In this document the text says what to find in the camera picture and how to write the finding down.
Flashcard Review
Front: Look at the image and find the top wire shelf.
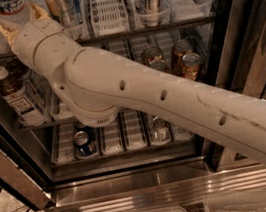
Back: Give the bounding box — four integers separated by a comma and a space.
0, 15, 216, 61

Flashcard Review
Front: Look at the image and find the gold can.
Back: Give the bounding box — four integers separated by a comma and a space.
170, 39, 194, 74
141, 45, 163, 65
180, 52, 203, 81
149, 60, 169, 72

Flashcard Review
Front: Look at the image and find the front iced tea bottle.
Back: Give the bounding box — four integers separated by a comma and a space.
0, 66, 46, 127

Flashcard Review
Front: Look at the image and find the iced tea bottle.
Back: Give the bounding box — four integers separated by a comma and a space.
6, 55, 51, 111
0, 66, 46, 127

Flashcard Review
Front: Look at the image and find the front silver can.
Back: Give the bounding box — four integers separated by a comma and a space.
151, 116, 171, 144

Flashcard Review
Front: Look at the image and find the open fridge door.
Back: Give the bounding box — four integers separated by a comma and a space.
0, 77, 55, 212

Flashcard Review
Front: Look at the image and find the rear right gold can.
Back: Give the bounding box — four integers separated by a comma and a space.
170, 39, 194, 74

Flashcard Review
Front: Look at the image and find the rear left gold can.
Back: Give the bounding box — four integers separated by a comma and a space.
141, 45, 163, 65

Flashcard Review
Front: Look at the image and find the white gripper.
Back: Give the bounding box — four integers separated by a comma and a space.
0, 2, 82, 80

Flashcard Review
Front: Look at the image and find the left tall silver blue can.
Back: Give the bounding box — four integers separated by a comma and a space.
45, 0, 84, 40

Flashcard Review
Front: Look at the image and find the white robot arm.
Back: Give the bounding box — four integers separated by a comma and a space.
0, 5, 266, 165

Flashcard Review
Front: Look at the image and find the front right gold can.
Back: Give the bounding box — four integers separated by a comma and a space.
180, 52, 203, 81

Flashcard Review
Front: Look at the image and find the front blue soda can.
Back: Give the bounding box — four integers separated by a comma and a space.
73, 130, 97, 157

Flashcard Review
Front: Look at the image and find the middle wire shelf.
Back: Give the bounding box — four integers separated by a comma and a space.
15, 117, 78, 132

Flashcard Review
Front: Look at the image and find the front left gold can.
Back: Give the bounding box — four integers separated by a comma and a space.
149, 60, 169, 72

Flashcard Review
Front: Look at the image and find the rear iced tea bottle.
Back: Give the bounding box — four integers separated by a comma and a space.
6, 55, 51, 111

